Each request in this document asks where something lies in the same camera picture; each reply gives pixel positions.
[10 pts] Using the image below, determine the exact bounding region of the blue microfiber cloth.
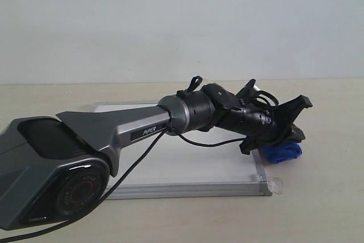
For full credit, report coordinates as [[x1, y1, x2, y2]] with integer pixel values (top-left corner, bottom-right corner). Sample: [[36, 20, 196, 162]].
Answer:
[[260, 143, 303, 164]]

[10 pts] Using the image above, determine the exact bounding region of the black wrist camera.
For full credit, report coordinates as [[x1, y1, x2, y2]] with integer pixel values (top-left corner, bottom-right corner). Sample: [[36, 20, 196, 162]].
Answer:
[[235, 79, 260, 102]]

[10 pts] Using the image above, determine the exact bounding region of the black camera cable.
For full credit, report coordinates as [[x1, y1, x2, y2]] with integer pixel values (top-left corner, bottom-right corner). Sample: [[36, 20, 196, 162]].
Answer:
[[0, 75, 281, 243]]

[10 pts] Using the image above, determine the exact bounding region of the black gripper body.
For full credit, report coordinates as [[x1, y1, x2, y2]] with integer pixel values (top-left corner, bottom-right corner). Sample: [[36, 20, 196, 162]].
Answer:
[[216, 104, 290, 155]]

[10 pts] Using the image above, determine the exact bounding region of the clear tape front right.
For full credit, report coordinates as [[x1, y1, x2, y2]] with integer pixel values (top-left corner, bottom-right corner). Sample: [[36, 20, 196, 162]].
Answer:
[[267, 177, 283, 195]]

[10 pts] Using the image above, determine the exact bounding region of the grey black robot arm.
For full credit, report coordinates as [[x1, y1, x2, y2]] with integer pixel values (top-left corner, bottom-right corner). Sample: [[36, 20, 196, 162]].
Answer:
[[1, 76, 312, 230]]

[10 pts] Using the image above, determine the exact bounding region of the aluminium framed whiteboard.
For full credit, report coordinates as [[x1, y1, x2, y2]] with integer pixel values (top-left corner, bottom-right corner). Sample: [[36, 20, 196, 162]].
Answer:
[[90, 100, 273, 200]]

